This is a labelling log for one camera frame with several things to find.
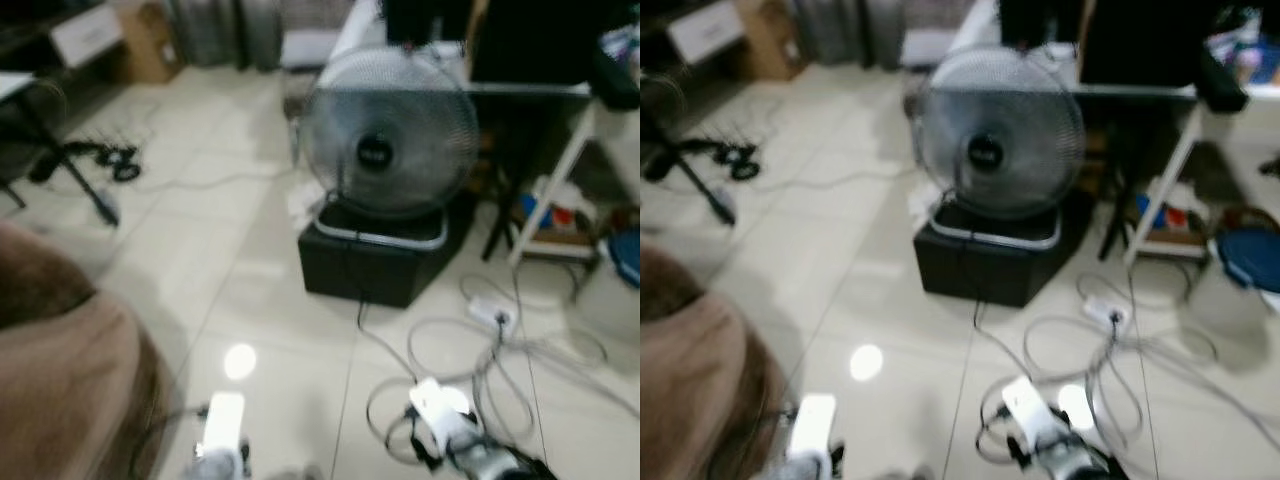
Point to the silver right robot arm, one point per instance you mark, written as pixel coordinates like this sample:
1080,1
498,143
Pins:
490,460
1085,465

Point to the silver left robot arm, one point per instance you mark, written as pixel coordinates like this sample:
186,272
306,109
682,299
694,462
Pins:
808,468
220,468

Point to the grey round floor fan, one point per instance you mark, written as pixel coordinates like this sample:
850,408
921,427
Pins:
390,130
1000,130

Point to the white power strip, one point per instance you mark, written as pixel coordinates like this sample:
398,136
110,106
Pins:
1108,312
492,312

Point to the black square box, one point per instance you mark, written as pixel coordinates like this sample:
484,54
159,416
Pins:
985,270
370,270

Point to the colourful printed box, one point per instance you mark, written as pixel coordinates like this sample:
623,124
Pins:
555,215
1170,215

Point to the blue round container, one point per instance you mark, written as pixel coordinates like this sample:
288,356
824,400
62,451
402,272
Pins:
628,260
1250,262

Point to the black chair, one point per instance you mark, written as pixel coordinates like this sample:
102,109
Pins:
70,170
690,180

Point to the black bulky object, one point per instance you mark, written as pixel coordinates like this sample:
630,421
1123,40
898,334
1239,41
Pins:
1140,40
530,40

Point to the grey curtain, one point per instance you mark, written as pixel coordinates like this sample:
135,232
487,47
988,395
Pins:
850,30
225,30

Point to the brown cardboard box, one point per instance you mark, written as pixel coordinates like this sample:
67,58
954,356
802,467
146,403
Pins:
150,45
770,40

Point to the white flat box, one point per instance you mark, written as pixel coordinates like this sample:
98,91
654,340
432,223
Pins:
88,33
705,28

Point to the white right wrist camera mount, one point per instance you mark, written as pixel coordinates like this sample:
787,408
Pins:
445,405
1030,405

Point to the white frame table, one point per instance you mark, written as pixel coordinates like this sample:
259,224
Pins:
1162,185
552,185

